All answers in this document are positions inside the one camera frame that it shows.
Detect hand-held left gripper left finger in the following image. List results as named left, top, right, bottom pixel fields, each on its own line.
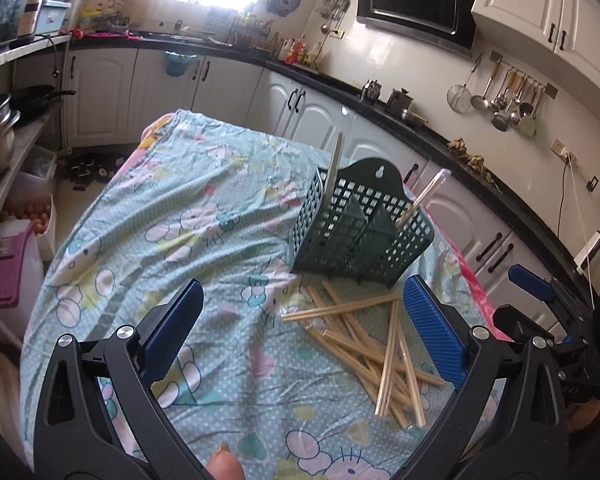
left=32, top=279, right=206, bottom=480

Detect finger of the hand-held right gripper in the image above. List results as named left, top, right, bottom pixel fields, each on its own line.
left=492, top=305, right=561, bottom=347
left=507, top=264, right=561, bottom=306

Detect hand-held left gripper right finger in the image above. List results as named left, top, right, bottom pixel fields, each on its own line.
left=402, top=275, right=571, bottom=480

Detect pile of wooden chopsticks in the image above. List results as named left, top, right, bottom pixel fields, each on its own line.
left=281, top=280, right=446, bottom=431

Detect green plastic utensil basket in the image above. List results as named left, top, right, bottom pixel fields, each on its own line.
left=286, top=157, right=436, bottom=288

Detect row of hanging kitchen utensils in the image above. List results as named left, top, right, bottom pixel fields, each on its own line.
left=447, top=52, right=546, bottom=138

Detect person's left hand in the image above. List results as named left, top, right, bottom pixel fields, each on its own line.
left=203, top=447, right=246, bottom=480

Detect cartoon cat printed tablecloth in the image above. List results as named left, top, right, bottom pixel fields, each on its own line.
left=20, top=109, right=506, bottom=480

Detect ginger roots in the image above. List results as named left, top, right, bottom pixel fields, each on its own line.
left=447, top=137, right=492, bottom=177

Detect wrapped chopstick pair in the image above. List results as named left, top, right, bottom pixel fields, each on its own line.
left=395, top=169, right=452, bottom=226

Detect purple plastic container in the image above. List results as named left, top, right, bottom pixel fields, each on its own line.
left=0, top=220, right=37, bottom=311

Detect shoes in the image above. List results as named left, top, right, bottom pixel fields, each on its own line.
left=66, top=154, right=123, bottom=188

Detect box of eggs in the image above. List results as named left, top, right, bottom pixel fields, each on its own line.
left=2, top=192, right=57, bottom=243

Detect chopstick standing in basket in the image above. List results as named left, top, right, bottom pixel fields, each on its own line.
left=320, top=131, right=344, bottom=211

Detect black coffee pot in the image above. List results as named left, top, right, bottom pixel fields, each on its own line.
left=385, top=87, right=414, bottom=117

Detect blue hanging bag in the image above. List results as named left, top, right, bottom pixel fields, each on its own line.
left=165, top=50, right=194, bottom=77

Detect black kitchen countertop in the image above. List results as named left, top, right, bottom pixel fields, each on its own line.
left=70, top=32, right=600, bottom=306

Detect black frying pan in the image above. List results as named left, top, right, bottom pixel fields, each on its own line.
left=9, top=85, right=77, bottom=123

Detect white upper cabinets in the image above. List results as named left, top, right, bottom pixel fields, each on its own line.
left=471, top=0, right=600, bottom=93

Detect black range hood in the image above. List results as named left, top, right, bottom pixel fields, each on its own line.
left=352, top=0, right=481, bottom=58

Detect group of condiment bottles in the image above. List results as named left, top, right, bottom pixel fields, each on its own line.
left=279, top=34, right=323, bottom=65

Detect small hanging utensil rack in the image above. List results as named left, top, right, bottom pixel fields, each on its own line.
left=319, top=0, right=352, bottom=35

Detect light blue storage box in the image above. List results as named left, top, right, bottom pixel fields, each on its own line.
left=34, top=0, right=74, bottom=37

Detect black cable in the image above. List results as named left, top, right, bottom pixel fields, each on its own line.
left=557, top=160, right=573, bottom=243

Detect white cable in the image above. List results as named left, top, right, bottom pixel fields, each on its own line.
left=569, top=157, right=597, bottom=266

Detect wall power socket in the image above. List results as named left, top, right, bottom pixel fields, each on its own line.
left=551, top=138, right=579, bottom=163

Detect round wall fan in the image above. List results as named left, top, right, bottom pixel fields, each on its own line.
left=267, top=0, right=302, bottom=17

